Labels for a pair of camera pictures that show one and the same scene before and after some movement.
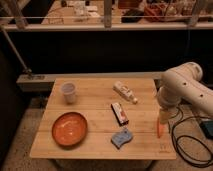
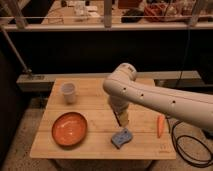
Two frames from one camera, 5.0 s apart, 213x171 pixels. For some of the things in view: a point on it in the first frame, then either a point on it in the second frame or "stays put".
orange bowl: (69, 130) stays put
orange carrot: (160, 128) stays put
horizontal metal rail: (76, 26) stays put
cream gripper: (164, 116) to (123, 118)
